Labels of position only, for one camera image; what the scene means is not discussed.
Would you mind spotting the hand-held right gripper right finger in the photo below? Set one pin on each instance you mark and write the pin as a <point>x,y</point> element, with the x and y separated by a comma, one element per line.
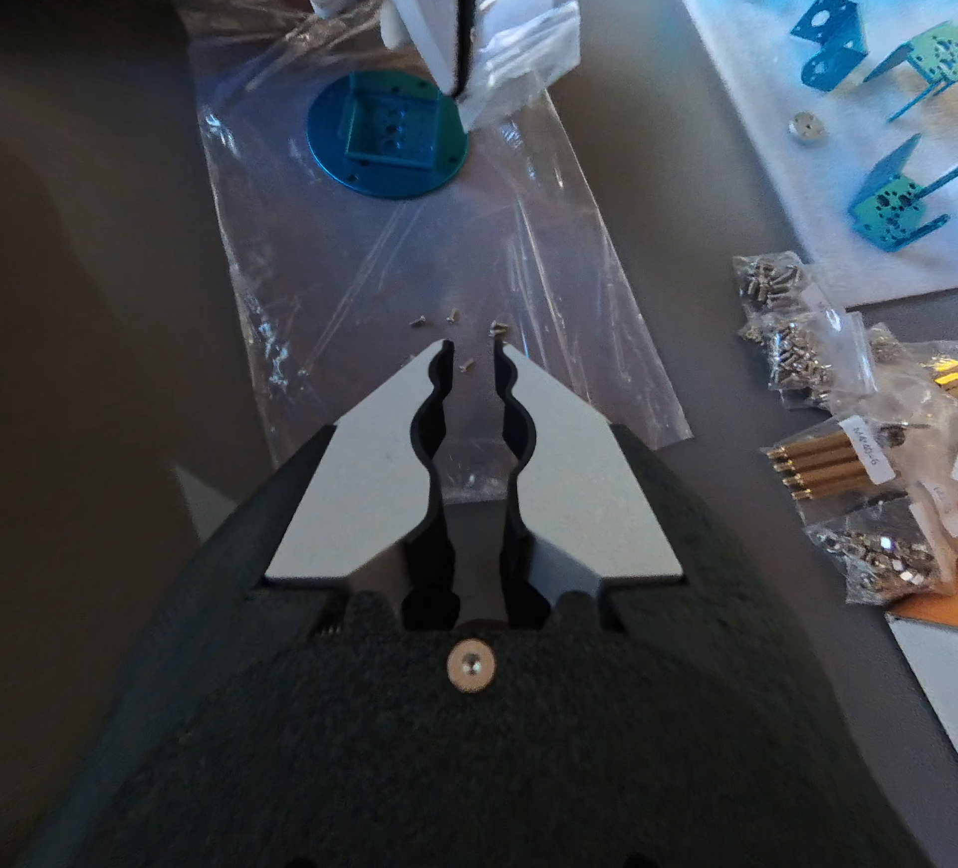
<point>591,501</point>

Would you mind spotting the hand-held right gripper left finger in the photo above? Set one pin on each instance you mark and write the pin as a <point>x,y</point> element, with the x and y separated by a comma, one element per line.
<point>352,501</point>

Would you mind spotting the blue square servo bracket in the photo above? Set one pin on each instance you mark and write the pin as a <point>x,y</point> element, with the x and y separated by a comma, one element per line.
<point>411,134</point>

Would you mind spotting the blue round base plate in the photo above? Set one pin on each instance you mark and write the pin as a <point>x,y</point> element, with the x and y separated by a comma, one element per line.
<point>327,160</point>

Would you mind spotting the grey desk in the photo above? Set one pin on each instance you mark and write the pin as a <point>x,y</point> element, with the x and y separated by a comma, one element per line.
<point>112,284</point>

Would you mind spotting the large clear plastic bag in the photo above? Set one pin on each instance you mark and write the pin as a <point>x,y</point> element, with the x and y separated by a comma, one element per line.
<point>337,269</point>

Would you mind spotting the bag of brass standoffs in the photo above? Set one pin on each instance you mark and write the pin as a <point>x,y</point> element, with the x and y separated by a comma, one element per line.
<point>823,464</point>

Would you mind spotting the bag of silver nuts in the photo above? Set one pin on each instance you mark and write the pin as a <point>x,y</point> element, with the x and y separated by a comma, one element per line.
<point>876,557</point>

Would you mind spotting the clear bag with white label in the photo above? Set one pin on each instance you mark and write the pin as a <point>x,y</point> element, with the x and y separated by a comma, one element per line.
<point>928,479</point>

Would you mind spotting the white foam sheet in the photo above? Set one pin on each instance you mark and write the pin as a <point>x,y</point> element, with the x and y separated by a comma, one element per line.
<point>748,59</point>

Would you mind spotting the silver round flange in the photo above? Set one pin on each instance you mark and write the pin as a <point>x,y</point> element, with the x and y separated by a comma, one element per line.
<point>807,127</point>

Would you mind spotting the blue perforated U bracket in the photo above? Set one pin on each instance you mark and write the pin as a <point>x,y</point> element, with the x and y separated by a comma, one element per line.
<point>883,209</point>

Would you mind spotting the teal perforated bracket with legs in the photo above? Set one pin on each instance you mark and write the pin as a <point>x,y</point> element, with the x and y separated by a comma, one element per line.
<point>928,52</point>

